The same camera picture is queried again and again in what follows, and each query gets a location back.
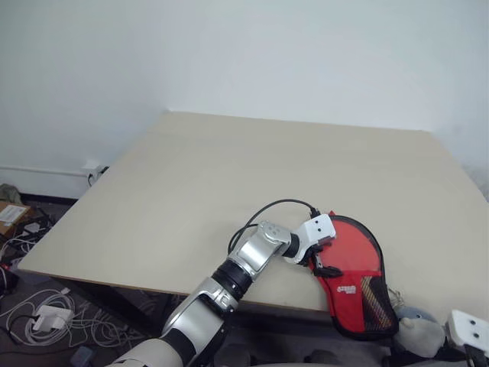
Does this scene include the white wall cable trunking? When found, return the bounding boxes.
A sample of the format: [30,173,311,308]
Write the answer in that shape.
[0,164,91,178]

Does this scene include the brown cardboard box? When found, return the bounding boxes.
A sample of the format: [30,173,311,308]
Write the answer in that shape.
[0,200,32,239]

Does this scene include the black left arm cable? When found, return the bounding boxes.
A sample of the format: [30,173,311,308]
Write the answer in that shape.
[228,198,320,265]

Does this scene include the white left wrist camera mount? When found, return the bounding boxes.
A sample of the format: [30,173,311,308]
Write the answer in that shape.
[283,213,338,265]

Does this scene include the grey-blue plush keychain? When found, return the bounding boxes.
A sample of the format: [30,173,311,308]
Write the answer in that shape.
[390,305,446,359]

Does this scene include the white power adapter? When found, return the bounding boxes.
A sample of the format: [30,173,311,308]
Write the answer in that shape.
[31,304,75,332]

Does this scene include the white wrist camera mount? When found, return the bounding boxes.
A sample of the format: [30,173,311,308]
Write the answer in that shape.
[283,213,338,265]
[445,309,489,347]

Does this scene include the white wall socket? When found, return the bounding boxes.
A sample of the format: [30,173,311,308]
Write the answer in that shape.
[81,160,111,187]

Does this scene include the black red paddle case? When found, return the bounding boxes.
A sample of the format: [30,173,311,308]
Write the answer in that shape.
[313,209,401,341]

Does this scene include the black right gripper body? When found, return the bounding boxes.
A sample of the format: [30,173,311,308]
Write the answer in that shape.
[439,323,465,361]

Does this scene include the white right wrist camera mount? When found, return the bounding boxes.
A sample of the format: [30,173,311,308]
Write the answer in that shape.
[445,309,489,347]

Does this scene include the red table tennis paddle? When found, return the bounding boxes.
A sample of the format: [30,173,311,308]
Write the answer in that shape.
[319,217,382,275]

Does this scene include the tangled floor cables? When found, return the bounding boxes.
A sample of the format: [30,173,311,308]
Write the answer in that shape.
[0,213,131,351]

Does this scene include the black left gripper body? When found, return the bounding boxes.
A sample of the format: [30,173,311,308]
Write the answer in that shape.
[299,245,325,269]

